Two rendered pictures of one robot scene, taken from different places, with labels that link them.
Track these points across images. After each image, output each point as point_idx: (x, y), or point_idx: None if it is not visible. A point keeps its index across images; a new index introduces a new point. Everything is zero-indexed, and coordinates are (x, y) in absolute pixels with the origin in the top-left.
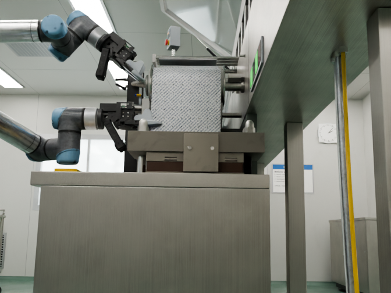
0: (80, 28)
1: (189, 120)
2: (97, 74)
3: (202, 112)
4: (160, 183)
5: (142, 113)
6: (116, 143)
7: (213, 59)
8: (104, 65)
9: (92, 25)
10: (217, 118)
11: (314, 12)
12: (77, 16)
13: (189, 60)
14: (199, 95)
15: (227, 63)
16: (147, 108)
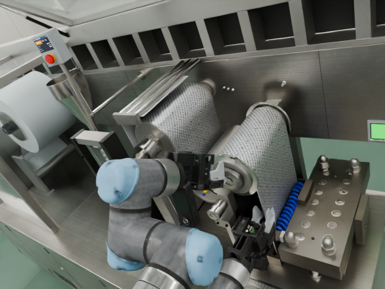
0: (150, 194)
1: (282, 182)
2: (196, 225)
3: (285, 166)
4: (376, 274)
5: (232, 209)
6: (265, 268)
7: (183, 75)
8: (196, 206)
9: (161, 172)
10: (291, 160)
11: None
12: (137, 180)
13: (166, 93)
14: (280, 153)
15: (177, 66)
16: (234, 200)
